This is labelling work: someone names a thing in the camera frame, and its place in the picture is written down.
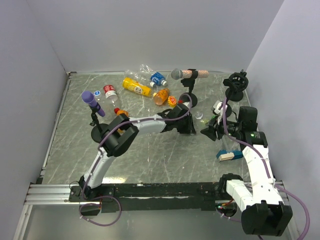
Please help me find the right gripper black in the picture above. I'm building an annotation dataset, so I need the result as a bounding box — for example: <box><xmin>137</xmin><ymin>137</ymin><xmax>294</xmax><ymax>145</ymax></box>
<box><xmin>200</xmin><ymin>112</ymin><xmax>243</xmax><ymax>141</ymax></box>

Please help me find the clear bottle green-print white cap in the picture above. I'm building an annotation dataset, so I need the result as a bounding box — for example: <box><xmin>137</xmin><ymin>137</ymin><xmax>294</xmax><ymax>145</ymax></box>
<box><xmin>195</xmin><ymin>112</ymin><xmax>203</xmax><ymax>120</ymax></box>

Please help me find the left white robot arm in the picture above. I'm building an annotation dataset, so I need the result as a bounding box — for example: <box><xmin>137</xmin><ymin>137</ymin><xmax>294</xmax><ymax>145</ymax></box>
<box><xmin>79</xmin><ymin>101</ymin><xmax>196</xmax><ymax>201</ymax></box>

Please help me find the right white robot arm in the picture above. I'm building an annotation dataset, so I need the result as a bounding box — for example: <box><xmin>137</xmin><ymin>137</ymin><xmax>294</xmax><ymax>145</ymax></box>
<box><xmin>201</xmin><ymin>101</ymin><xmax>293</xmax><ymax>237</ymax></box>

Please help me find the orange juice bottle lying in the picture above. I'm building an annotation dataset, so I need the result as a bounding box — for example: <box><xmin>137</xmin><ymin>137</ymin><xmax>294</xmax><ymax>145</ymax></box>
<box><xmin>153</xmin><ymin>88</ymin><xmax>170</xmax><ymax>106</ymax></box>

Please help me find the blue label clear bottle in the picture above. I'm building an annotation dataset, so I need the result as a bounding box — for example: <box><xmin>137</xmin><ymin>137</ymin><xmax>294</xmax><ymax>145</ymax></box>
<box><xmin>139</xmin><ymin>64</ymin><xmax>168</xmax><ymax>88</ymax></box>

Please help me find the orange bottle red cap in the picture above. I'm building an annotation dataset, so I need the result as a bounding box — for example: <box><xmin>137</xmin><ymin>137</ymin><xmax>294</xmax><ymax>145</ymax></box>
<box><xmin>112</xmin><ymin>107</ymin><xmax>130</xmax><ymax>127</ymax></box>

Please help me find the yellow lemon drink bottle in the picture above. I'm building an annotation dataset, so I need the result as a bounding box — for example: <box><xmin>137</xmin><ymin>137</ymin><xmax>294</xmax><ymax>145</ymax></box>
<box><xmin>122</xmin><ymin>77</ymin><xmax>153</xmax><ymax>97</ymax></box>

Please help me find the red label clear bottle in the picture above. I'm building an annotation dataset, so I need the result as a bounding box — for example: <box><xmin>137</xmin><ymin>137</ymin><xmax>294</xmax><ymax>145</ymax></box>
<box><xmin>103</xmin><ymin>84</ymin><xmax>120</xmax><ymax>109</ymax></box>

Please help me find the lime green toy brick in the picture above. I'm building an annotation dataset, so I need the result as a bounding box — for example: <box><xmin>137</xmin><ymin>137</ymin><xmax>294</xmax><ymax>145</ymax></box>
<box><xmin>200</xmin><ymin>119</ymin><xmax>209</xmax><ymax>125</ymax></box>

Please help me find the black clamp stand front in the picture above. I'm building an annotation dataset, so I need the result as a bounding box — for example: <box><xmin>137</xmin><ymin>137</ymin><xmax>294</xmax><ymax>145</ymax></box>
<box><xmin>211</xmin><ymin>72</ymin><xmax>249</xmax><ymax>120</ymax></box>

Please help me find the black clamp stand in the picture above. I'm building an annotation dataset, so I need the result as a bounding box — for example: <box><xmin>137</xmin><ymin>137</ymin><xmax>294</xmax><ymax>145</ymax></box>
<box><xmin>211</xmin><ymin>72</ymin><xmax>249</xmax><ymax>120</ymax></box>
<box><xmin>222</xmin><ymin>69</ymin><xmax>249</xmax><ymax>102</ymax></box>

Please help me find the blue beige toy brick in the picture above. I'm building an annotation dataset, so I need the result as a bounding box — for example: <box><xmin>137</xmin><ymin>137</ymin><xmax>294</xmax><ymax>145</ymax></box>
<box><xmin>216</xmin><ymin>150</ymin><xmax>243</xmax><ymax>162</ymax></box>

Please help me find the yellow orange toy block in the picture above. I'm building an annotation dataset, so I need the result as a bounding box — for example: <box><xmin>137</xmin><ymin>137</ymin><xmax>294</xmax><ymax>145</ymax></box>
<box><xmin>167</xmin><ymin>95</ymin><xmax>177</xmax><ymax>108</ymax></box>

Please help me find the black microphone stand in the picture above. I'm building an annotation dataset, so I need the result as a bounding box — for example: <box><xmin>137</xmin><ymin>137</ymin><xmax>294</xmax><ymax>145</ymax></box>
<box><xmin>180</xmin><ymin>68</ymin><xmax>198</xmax><ymax>108</ymax></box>

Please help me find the black clamp stand rear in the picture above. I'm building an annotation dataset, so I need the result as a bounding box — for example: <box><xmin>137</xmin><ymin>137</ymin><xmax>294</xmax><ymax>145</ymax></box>
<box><xmin>222</xmin><ymin>69</ymin><xmax>249</xmax><ymax>102</ymax></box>

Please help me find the silver head microphone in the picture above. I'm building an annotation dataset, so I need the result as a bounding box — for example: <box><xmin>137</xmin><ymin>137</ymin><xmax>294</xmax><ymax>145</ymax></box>
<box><xmin>170</xmin><ymin>68</ymin><xmax>209</xmax><ymax>80</ymax></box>

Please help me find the blue white loose cap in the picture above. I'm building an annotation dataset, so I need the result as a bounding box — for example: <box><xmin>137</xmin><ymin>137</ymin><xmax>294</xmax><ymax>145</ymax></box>
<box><xmin>94</xmin><ymin>90</ymin><xmax>101</xmax><ymax>97</ymax></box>

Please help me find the purple microphone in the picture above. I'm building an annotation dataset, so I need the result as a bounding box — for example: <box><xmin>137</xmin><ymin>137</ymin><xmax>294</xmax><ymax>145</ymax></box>
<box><xmin>81</xmin><ymin>90</ymin><xmax>106</xmax><ymax>117</ymax></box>

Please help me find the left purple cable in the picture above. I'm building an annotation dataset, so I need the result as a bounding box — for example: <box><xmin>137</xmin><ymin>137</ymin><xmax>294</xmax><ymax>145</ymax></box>
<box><xmin>81</xmin><ymin>92</ymin><xmax>193</xmax><ymax>198</ymax></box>

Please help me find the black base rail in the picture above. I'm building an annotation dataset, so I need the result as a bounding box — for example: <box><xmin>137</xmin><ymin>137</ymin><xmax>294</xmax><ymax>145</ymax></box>
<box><xmin>68</xmin><ymin>182</ymin><xmax>238</xmax><ymax>216</ymax></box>

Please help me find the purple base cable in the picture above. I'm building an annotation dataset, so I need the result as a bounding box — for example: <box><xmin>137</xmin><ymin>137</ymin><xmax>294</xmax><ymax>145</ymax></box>
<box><xmin>78</xmin><ymin>195</ymin><xmax>123</xmax><ymax>228</ymax></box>

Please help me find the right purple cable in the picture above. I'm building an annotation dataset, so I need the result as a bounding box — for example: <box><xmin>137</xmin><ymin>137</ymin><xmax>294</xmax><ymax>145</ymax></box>
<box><xmin>219</xmin><ymin>96</ymin><xmax>311</xmax><ymax>240</ymax></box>

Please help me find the aluminium frame rail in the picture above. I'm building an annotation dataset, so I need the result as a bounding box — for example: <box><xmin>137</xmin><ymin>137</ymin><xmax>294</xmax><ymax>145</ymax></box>
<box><xmin>23</xmin><ymin>182</ymin><xmax>83</xmax><ymax>206</ymax></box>

